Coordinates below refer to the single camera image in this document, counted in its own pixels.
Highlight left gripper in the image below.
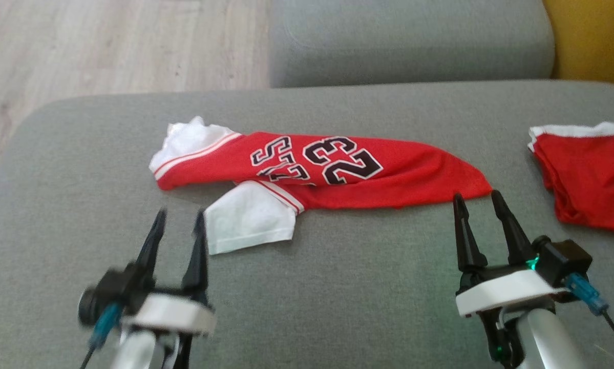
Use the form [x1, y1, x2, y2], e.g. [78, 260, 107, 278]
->
[122, 208, 218, 369]

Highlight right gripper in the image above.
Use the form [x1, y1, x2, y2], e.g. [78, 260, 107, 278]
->
[453, 190, 568, 368]

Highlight red jersey white sleeves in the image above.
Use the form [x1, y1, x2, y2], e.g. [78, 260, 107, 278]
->
[149, 116, 493, 255]

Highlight red Bulls 23 jersey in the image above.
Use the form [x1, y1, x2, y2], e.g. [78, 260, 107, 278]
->
[528, 121, 614, 236]

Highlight large grey sofa seat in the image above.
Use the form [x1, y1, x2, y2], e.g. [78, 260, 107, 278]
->
[0, 79, 614, 369]

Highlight small grey sofa seat cushion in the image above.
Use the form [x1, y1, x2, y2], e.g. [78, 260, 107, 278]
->
[268, 0, 556, 89]

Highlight yellow sofa back cushion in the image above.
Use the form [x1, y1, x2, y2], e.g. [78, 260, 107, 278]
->
[542, 0, 614, 89]

